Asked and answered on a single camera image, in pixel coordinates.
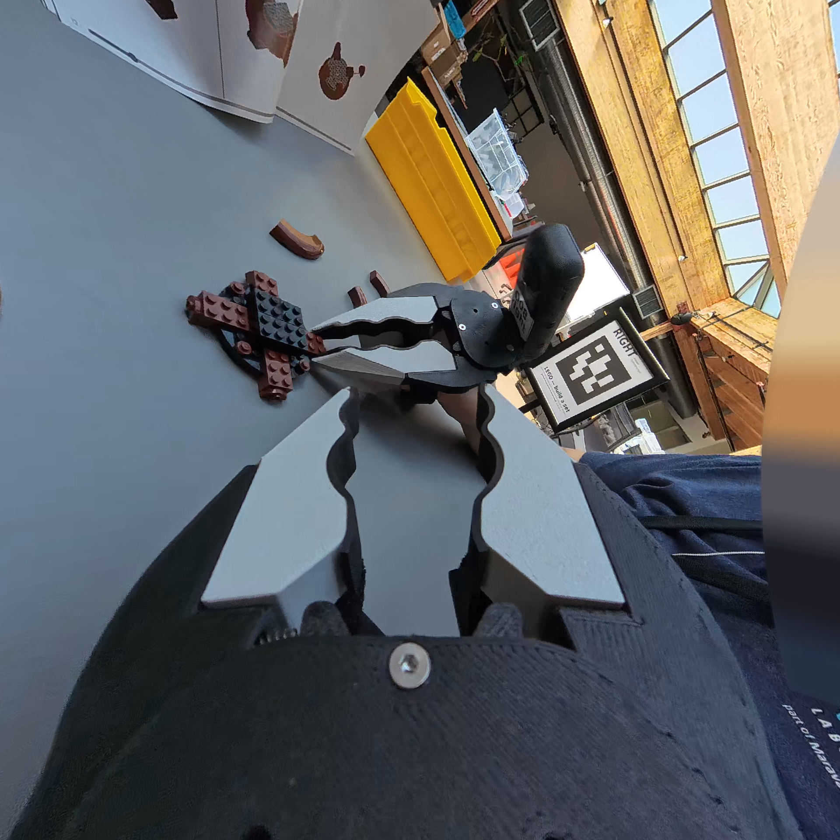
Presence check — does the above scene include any brown and black brick assembly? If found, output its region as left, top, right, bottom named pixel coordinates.
left=185, top=270, right=327, bottom=401

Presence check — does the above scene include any cardboard box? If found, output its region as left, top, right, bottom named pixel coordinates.
left=420, top=20, right=470, bottom=83

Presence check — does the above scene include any white instruction booklet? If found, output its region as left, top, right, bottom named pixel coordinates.
left=39, top=0, right=441, bottom=156

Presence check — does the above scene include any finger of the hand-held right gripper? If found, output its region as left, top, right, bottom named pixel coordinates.
left=308, top=283, right=454, bottom=342
left=310, top=338, right=463, bottom=395

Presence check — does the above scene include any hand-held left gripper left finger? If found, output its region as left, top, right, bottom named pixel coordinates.
left=200, top=387, right=368, bottom=634

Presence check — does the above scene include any metal ventilation duct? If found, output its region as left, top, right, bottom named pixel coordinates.
left=538, top=39, right=657, bottom=290

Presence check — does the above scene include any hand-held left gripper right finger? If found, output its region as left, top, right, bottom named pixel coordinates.
left=449, top=384, right=626, bottom=634

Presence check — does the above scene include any person's navy shirt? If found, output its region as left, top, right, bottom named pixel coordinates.
left=577, top=451, right=840, bottom=840

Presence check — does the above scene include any person's right hand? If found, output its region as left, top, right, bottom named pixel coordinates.
left=434, top=388, right=488, bottom=457

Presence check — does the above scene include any yellow plastic bin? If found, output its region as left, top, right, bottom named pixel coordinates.
left=364, top=77, right=503, bottom=283

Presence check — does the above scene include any white display panel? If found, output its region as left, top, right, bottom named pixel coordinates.
left=577, top=243, right=632, bottom=322

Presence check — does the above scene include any clear plastic organizer box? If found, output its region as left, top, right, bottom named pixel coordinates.
left=465, top=108, right=530, bottom=204

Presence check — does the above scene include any grey desk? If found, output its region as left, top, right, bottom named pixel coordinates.
left=0, top=0, right=578, bottom=828

